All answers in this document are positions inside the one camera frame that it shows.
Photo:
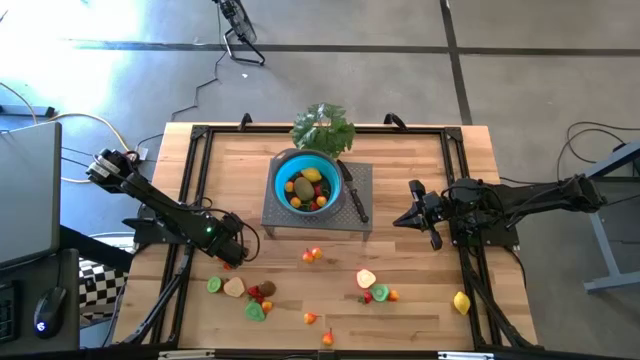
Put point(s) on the brown toy kiwi half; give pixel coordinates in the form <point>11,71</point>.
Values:
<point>267,288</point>

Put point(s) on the dark desk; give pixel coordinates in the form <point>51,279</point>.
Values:
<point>30,280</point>

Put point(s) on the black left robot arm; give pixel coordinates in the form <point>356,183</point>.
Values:
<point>165,210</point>

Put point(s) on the grey perforated metal shelf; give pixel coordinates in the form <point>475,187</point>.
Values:
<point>300,222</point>

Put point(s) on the brown whole toy kiwi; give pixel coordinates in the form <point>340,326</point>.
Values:
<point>304,189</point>

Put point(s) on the black keyboard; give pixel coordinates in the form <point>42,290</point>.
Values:
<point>7,312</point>

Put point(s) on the small orange toy fruit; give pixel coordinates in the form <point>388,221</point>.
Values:
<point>308,257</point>
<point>393,295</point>
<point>317,253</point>
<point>227,266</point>
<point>267,306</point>
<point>289,187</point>

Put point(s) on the grey metal stand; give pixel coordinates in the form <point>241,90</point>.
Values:
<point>599,235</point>

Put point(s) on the red toy strawberry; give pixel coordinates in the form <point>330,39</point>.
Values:
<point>367,298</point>
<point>314,206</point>
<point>318,190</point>
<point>254,291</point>

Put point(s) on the black table-level camera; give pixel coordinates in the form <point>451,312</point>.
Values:
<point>326,355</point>

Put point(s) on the black computer mouse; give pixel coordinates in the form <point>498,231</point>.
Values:
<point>50,310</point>

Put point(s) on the blue collapsible colander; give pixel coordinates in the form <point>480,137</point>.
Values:
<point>280,174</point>

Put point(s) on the silver aluminium extrusion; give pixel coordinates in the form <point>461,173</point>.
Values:
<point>185,354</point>
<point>465,356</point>

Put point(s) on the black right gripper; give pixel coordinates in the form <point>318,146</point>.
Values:
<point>437,210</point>

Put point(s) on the black floor fan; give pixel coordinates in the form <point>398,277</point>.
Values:
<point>242,25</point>

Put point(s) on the red toy apple half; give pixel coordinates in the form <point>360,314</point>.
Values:
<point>365,278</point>
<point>234,288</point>

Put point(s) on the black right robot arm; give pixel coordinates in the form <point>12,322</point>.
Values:
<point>540,197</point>

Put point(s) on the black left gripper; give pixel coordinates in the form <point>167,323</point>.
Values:
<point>235,250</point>

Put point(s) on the yellow toy lemon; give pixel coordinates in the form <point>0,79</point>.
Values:
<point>311,175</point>
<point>461,303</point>

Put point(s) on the green plant in white pot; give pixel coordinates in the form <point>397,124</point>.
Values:
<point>322,130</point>

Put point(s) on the black white checkered board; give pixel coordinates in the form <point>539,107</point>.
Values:
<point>100,290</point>

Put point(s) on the black kitchen knife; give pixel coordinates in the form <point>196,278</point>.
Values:
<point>353,191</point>

